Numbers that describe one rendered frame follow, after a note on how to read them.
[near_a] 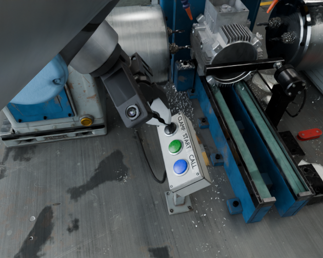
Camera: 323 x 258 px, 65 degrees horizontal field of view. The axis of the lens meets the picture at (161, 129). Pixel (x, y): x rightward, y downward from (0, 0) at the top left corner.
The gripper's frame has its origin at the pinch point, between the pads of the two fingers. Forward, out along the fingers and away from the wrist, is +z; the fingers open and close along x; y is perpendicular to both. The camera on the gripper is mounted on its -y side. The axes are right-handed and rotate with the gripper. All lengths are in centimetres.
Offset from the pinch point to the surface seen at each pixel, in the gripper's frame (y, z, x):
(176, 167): -10.0, 1.6, 0.7
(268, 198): -13.6, 25.4, -10.1
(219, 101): 21.6, 26.0, -8.9
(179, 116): 1.9, 2.3, -2.6
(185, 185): -13.5, 3.3, 0.5
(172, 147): -5.3, 1.6, 0.7
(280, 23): 41, 28, -38
